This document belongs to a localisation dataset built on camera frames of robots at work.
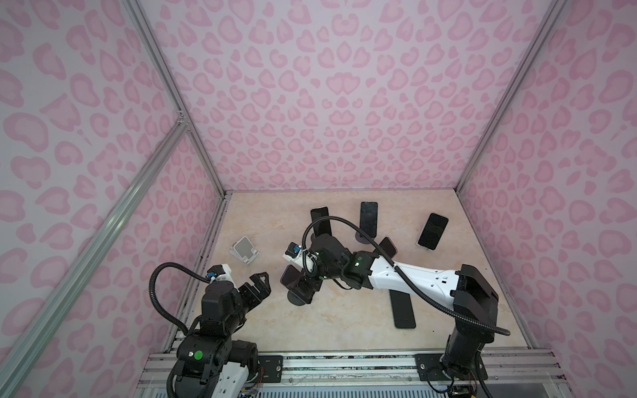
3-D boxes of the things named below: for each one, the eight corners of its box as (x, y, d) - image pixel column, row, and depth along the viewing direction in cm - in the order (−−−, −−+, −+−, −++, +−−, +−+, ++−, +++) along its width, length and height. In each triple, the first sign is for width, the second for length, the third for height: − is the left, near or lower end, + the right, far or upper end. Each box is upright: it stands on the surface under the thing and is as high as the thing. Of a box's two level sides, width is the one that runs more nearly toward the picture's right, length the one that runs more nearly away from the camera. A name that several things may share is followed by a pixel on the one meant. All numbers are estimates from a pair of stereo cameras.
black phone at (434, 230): (417, 245, 103) (426, 227, 93) (423, 229, 108) (431, 211, 98) (434, 252, 100) (444, 234, 91) (439, 236, 106) (449, 218, 96)
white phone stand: (238, 258, 100) (230, 245, 92) (249, 248, 103) (243, 234, 96) (247, 266, 98) (240, 253, 90) (259, 255, 101) (253, 241, 93)
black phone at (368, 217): (359, 242, 104) (363, 222, 93) (357, 223, 111) (360, 201, 100) (375, 242, 104) (380, 222, 93) (372, 223, 111) (377, 201, 100)
